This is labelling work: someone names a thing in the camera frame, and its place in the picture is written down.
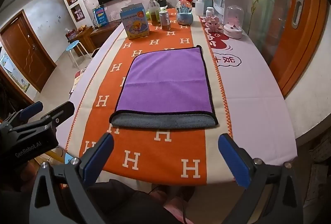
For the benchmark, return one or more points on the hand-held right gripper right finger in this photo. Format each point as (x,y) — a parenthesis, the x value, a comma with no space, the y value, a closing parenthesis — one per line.
(233,160)

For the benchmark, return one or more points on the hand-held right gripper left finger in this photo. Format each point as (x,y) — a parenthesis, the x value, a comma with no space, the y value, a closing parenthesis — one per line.
(101,158)

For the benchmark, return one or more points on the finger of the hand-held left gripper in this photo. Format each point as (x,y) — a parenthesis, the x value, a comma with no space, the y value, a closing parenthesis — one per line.
(60,111)
(30,109)

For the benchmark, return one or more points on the purple and grey towel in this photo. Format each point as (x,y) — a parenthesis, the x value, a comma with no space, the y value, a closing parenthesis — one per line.
(168,84)

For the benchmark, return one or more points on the person's dark clothing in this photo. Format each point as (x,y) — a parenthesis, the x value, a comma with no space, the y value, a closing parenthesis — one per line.
(129,200)

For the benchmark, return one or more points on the orange patterned blanket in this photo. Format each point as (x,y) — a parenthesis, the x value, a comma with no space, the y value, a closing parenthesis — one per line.
(155,151)

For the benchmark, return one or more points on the pink printed tablecloth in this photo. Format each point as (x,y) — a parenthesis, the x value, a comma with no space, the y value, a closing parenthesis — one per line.
(256,110)

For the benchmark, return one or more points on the brown wooden door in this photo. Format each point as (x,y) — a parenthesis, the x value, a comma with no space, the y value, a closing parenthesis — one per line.
(24,54)

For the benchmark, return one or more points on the blue round stool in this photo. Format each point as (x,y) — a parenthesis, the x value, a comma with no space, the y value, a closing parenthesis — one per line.
(75,46)

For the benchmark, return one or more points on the red box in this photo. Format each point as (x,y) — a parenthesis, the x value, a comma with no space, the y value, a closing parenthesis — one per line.
(72,34)

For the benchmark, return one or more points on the wooden cabinet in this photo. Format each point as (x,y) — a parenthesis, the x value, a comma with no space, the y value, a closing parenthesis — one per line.
(99,34)

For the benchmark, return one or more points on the blue printed board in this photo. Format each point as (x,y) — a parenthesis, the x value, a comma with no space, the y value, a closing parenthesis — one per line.
(100,16)

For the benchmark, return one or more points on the blue cartoon box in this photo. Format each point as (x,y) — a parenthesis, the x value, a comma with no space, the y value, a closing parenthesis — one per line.
(135,21)

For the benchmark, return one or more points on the glass dome ornament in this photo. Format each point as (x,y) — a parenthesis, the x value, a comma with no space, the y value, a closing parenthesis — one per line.
(234,23)

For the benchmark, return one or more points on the pink plush toy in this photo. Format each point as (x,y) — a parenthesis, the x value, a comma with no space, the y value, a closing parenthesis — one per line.
(212,23)

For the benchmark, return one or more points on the oil bottle with black cap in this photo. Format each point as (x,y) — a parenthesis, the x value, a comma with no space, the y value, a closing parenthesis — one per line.
(154,10)

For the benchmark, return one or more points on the glass jar of brown spice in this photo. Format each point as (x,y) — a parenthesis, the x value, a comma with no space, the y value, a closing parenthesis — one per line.
(165,21)

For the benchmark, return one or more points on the green packet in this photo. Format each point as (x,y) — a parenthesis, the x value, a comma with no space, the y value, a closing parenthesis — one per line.
(162,10)

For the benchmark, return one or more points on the orange sliding door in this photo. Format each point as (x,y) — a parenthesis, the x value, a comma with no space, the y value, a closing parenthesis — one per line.
(305,32)

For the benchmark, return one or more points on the small white bottle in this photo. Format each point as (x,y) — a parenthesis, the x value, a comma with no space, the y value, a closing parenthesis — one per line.
(210,12)

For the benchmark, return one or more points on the black pot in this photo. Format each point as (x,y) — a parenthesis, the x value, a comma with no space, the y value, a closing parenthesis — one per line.
(162,2)

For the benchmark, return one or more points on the blue snow globe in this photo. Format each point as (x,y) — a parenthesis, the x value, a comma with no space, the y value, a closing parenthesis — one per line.
(185,13)

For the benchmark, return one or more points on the white water dispenser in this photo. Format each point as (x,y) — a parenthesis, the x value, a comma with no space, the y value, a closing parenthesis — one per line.
(244,4)

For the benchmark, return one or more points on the white plastic jug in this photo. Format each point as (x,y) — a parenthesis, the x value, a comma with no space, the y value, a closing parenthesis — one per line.
(201,6)

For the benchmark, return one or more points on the wall poster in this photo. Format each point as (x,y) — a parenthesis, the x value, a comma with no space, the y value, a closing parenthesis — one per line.
(14,74)

